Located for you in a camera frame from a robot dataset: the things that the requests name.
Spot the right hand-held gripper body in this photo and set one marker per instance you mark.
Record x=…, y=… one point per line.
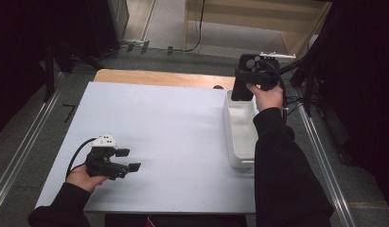
x=270, y=74

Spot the light wooden shelf unit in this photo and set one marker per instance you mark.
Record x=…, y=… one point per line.
x=230, y=15

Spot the black phone case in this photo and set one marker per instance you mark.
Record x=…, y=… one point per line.
x=241, y=93

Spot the black cabinet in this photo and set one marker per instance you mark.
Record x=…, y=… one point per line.
x=103, y=25

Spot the metal floor rail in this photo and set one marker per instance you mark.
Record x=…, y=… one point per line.
x=21, y=151
x=327, y=170

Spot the black metal stand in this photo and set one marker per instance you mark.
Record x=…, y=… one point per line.
x=49, y=75

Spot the black curtain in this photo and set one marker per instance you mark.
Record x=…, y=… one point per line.
x=18, y=63
x=365, y=94

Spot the white rectangular plastic bin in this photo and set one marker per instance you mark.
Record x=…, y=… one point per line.
x=241, y=138

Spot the white board table cover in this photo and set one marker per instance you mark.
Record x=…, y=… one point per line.
x=151, y=126

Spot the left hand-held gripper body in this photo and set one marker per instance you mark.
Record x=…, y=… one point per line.
x=100, y=165

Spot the person's right hand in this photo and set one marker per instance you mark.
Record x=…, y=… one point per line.
x=268, y=99

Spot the black tripod stand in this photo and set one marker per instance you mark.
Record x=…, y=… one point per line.
x=309, y=82

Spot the person's left hand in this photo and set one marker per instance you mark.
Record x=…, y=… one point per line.
x=81, y=179

